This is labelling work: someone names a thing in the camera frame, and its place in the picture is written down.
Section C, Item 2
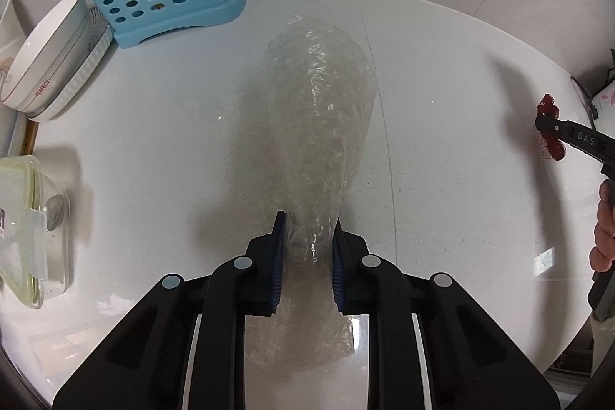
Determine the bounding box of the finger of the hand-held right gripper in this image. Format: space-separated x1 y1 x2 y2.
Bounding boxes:
535 115 572 142

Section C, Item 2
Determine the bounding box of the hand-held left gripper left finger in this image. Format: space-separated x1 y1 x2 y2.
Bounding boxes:
52 211 289 410

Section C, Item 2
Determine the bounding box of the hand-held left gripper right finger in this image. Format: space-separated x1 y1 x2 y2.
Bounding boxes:
331 220 563 410

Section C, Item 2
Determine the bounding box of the red mesh ribbon wrapper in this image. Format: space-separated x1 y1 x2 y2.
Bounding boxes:
535 93 568 162

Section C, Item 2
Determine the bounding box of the clear bubble wrap sheet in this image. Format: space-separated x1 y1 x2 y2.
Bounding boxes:
244 15 379 376

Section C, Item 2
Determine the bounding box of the person's right hand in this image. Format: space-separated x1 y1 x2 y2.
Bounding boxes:
590 178 615 274

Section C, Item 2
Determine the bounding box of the white rice cooker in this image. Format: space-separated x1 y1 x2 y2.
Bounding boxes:
591 76 615 125

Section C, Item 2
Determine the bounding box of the glass container green lid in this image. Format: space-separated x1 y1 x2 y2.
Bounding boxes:
0 154 71 311

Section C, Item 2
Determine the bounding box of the white ridged plate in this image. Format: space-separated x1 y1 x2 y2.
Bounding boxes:
26 22 114 123

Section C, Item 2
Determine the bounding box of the white bowl with red print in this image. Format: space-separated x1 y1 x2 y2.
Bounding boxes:
0 0 98 113

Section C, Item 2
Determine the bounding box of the white angled holder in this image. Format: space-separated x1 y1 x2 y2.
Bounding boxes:
0 0 27 55

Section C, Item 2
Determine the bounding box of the black power cable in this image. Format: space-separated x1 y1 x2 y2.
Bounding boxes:
570 76 600 121

